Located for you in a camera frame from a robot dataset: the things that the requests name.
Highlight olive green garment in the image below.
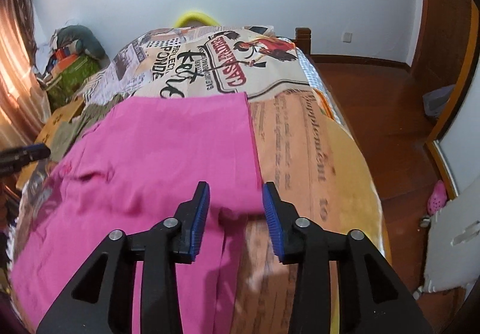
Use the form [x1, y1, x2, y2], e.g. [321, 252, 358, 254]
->
[48, 94, 124, 162]

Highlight newspaper print bed cover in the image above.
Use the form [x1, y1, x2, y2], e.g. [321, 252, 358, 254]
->
[13, 26, 385, 333]

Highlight wooden bed post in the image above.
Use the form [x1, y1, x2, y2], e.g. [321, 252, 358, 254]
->
[293, 27, 312, 55]

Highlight wooden wardrobe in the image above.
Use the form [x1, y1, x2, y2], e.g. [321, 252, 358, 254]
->
[412, 0, 479, 199]

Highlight orange striped curtain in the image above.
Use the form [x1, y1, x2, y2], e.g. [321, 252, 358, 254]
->
[1, 0, 51, 149]

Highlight pink slipper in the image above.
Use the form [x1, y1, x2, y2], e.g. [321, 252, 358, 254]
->
[427, 180, 448, 216]

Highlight grey plush toy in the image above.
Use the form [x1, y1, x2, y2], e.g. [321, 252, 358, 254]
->
[56, 25, 106, 61]

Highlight yellow curved headboard cushion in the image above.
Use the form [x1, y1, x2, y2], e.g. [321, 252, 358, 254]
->
[173, 11, 220, 28]

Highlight white foam board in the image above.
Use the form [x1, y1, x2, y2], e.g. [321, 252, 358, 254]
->
[423, 179, 480, 293]

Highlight grey bin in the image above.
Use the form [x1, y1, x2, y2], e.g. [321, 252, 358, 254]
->
[422, 85, 455, 118]

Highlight white wall socket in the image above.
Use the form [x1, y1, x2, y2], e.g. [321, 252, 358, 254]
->
[343, 32, 352, 43]

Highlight pink pants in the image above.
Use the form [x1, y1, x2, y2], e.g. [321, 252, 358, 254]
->
[10, 93, 263, 333]

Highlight green storage box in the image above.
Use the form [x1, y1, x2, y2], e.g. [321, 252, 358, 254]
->
[46, 55, 100, 111]

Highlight yellow paw print blanket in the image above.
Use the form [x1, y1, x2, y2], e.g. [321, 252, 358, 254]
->
[16, 97, 85, 191]

